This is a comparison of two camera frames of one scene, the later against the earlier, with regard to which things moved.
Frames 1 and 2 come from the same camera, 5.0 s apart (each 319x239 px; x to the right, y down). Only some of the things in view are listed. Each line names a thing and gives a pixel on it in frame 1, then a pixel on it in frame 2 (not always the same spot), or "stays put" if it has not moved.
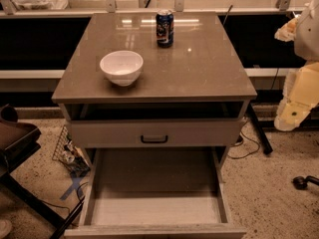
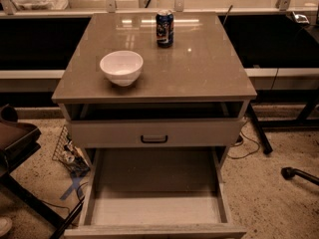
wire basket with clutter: x=69 y=156 stays put
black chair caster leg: x=300 y=182 → x=289 y=173
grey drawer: x=157 y=132 stays put
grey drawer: x=157 y=193 stays put
